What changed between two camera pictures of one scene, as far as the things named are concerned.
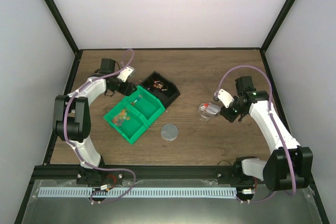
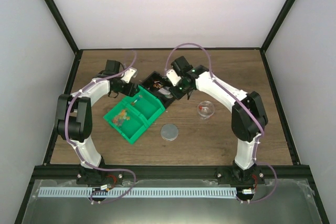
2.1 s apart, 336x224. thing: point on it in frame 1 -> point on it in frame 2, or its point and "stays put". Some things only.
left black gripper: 126,89 stays put
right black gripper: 230,117 -> 177,95
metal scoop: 212,108 -> 166,92
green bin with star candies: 126,122 stays put
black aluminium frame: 156,171 stays put
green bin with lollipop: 147,107 stays put
